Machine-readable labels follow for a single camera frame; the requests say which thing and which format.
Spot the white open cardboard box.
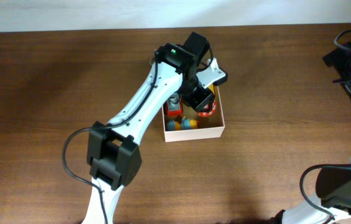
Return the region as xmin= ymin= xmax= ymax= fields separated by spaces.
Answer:
xmin=161 ymin=85 xmax=225 ymax=142

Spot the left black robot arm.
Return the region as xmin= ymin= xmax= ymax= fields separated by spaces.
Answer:
xmin=83 ymin=32 xmax=220 ymax=223

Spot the red ball with white letters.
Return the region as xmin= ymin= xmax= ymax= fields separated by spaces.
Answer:
xmin=198 ymin=100 xmax=217 ymax=117

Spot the left black cable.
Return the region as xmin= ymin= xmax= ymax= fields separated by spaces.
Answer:
xmin=62 ymin=46 xmax=215 ymax=224

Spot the red toy car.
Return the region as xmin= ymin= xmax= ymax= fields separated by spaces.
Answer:
xmin=165 ymin=93 xmax=183 ymax=117

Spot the blue and orange toy figure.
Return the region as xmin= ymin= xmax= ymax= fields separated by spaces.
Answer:
xmin=165 ymin=117 xmax=200 ymax=131

